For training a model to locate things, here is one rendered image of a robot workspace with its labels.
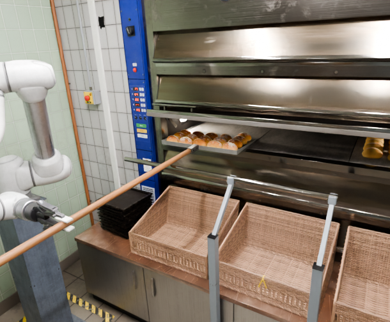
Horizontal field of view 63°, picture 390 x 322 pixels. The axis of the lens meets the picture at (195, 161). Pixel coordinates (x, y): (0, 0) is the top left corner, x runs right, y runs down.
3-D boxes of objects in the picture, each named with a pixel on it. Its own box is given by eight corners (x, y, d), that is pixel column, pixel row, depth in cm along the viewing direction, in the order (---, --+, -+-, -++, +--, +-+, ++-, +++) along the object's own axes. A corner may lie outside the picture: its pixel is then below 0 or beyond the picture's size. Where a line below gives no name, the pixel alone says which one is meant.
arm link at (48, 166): (32, 173, 193) (70, 165, 203) (36, 193, 184) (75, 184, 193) (-1, 53, 141) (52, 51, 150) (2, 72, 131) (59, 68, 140)
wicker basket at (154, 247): (171, 217, 242) (169, 184, 232) (241, 236, 215) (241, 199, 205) (129, 253, 203) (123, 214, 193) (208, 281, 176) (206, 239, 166)
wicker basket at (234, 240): (245, 237, 213) (245, 200, 203) (335, 263, 185) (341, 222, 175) (210, 282, 175) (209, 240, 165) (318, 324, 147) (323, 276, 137)
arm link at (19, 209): (36, 212, 140) (45, 215, 137) (16, 222, 133) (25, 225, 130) (31, 193, 137) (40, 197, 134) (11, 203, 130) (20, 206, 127)
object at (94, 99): (92, 102, 248) (89, 89, 245) (101, 103, 243) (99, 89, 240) (84, 104, 242) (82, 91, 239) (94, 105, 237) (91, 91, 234)
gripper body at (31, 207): (38, 198, 134) (52, 202, 129) (42, 215, 137) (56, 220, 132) (21, 206, 128) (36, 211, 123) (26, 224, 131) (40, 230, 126)
